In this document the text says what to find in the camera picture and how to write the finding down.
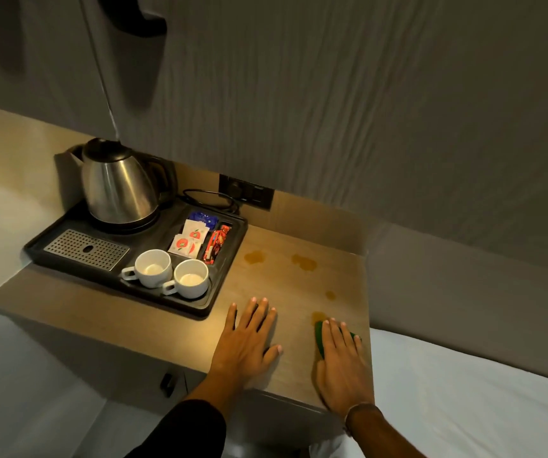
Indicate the person's right hand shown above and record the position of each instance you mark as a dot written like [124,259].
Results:
[345,376]

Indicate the person's left hand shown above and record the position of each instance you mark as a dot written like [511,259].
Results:
[240,350]

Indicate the person's left middle finger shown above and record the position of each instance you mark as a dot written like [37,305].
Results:
[258,317]

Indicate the person's left little finger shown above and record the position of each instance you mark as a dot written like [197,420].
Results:
[231,319]

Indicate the person's left thumb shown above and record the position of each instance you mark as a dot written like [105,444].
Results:
[271,356]

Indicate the person's right middle finger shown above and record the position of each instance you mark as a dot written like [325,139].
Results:
[336,336]

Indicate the person's right little finger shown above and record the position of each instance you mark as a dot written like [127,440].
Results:
[357,350]

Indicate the person's right thumb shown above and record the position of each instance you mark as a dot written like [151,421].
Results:
[320,374]

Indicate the green scrub sponge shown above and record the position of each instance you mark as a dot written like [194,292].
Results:
[318,334]

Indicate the person's right forearm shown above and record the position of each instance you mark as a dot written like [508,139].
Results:
[384,438]

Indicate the person's left forearm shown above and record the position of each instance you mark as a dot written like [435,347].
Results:
[193,424]

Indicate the white ceramic cup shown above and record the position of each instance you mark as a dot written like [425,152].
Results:
[190,279]
[152,269]

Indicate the wooden bedside cabinet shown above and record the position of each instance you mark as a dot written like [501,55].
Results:
[278,417]

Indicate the brown liquid stain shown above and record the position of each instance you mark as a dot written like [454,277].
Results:
[255,256]
[305,262]

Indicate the red stick sachets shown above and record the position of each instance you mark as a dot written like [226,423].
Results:
[216,243]

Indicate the white sachet with red print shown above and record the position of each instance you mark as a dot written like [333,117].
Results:
[195,232]
[182,245]

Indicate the black drawer latch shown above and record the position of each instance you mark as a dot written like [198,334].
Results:
[167,383]

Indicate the blue sachet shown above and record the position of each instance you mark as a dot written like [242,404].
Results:
[203,219]

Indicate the black plastic serving tray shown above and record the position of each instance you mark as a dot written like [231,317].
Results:
[159,240]

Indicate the white bed sheet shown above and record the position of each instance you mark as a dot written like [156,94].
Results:
[469,405]

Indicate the grey padded headboard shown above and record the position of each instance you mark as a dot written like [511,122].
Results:
[469,290]

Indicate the black kettle base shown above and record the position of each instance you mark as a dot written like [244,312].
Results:
[121,226]

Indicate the perforated metal drip grate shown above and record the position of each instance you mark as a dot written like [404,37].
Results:
[85,249]

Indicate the stainless steel electric kettle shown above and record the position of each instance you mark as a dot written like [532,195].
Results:
[116,183]

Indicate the black wall socket panel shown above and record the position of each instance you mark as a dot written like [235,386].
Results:
[250,191]

